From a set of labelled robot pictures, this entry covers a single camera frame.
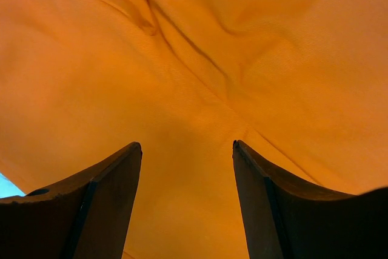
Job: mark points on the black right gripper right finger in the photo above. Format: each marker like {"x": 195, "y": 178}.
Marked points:
{"x": 285, "y": 216}

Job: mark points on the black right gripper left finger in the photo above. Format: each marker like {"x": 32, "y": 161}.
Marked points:
{"x": 85, "y": 215}

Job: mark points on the orange trousers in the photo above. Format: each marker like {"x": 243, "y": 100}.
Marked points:
{"x": 302, "y": 82}

